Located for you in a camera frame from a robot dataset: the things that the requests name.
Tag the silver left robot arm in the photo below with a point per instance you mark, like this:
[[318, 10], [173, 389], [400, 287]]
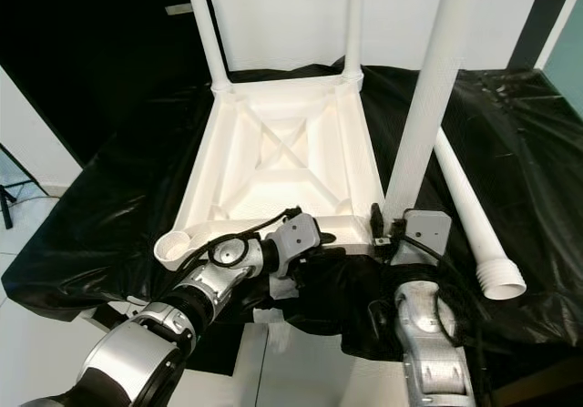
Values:
[[146, 343]]

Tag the black tripod stand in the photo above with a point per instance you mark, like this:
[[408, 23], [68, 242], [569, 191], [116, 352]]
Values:
[[14, 193]]

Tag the black plastic cover sheet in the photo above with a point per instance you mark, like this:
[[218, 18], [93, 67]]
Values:
[[91, 216]]

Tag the teal glass panel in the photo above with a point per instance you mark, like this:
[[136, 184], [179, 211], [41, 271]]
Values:
[[563, 70]]

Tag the black door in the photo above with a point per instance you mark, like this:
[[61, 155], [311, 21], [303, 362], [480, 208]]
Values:
[[82, 52]]

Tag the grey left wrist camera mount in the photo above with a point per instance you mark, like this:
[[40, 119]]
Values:
[[296, 234]]

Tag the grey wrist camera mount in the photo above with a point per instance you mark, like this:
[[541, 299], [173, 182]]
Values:
[[424, 236], [296, 234]]

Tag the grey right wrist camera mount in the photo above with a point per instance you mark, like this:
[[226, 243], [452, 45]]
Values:
[[424, 236]]

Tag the black wall pillar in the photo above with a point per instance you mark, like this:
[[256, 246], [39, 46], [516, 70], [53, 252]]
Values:
[[542, 15]]

